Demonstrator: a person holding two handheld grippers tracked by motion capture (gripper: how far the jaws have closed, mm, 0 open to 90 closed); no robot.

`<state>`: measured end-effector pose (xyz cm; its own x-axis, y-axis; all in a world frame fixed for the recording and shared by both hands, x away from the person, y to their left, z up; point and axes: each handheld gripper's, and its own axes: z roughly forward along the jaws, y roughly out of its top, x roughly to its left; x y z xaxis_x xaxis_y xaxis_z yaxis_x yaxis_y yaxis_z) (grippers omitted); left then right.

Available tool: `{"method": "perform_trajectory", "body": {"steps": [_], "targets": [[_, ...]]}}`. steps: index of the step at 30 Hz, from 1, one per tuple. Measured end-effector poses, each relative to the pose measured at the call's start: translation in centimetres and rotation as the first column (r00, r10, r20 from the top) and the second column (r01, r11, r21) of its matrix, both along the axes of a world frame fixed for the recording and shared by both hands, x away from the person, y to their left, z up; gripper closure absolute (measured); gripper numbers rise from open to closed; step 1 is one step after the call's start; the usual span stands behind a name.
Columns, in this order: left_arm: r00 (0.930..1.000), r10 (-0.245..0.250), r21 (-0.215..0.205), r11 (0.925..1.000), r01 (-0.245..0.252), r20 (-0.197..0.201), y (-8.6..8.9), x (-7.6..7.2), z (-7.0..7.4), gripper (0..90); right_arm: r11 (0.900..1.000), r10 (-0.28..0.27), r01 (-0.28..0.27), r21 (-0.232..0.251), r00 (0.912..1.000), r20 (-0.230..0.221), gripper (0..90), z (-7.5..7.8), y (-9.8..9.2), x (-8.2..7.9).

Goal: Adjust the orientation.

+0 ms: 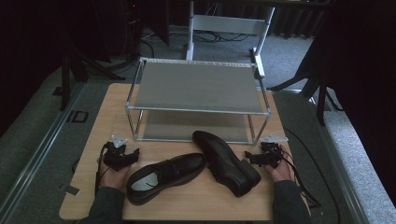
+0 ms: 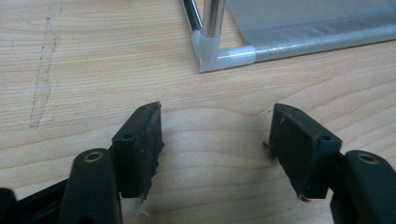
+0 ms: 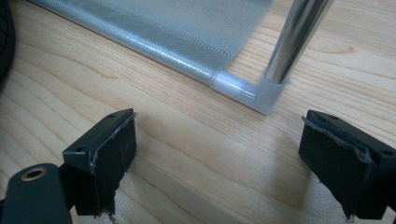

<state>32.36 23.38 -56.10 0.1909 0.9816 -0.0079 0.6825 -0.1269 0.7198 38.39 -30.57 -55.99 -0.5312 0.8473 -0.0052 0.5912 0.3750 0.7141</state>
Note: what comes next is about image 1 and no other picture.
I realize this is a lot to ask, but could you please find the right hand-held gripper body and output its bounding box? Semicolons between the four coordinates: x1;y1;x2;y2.
259;133;290;169

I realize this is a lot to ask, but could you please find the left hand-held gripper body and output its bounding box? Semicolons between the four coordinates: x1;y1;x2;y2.
102;134;129;172

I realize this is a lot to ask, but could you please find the black leather shoe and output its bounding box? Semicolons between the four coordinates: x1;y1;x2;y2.
125;151;207;206
191;130;262;199

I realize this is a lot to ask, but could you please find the grey metal shoe rack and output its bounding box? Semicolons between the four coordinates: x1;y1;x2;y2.
124;56;273;147

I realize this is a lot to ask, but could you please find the person's right hand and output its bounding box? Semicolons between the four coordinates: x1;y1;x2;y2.
263;144;295;184

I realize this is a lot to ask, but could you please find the person's left hand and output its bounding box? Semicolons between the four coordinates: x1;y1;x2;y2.
98;157;132;191

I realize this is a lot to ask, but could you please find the black tape rectangle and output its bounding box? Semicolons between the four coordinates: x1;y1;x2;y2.
65;109;90;124

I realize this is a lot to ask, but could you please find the grey tape strip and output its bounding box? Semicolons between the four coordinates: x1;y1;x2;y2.
58;183;81;197

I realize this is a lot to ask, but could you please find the black tripod stand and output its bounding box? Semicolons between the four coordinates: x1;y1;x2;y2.
58;38;126;112
266;60;344;127

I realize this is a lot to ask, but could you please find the dark curtain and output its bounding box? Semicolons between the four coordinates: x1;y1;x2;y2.
0;0;68;138
306;0;396;200

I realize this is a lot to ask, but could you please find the white metal stand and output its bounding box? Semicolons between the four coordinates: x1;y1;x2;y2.
185;0;276;79

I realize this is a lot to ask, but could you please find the black floor cable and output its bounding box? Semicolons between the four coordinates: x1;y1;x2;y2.
282;126;342;224

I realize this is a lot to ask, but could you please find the metal floor rail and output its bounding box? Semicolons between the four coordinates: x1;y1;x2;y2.
0;81;87;220
270;88;373;224

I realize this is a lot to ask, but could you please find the bundle of floor cables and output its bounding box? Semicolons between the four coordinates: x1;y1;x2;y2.
139;28;251;45

